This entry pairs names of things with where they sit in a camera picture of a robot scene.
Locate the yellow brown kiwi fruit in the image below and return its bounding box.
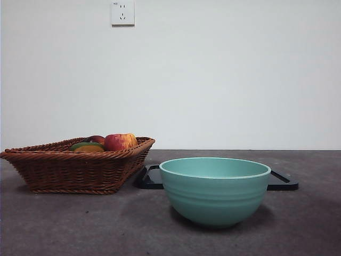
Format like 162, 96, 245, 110
73, 145, 105, 153

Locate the mint green bowl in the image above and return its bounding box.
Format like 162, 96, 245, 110
159, 157, 272, 229

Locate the red yellow apple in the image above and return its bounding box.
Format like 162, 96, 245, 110
103, 133, 138, 151

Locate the dark green rectangular tray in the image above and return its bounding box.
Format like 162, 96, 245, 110
133, 164, 299, 191

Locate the dark red apple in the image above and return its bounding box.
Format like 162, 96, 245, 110
84, 135, 105, 145

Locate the green mango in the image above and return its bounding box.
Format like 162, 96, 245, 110
70, 141, 106, 150

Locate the brown wicker basket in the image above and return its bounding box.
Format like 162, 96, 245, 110
0, 136, 156, 195

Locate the white wall socket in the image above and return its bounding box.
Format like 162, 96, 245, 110
111, 1, 135, 27

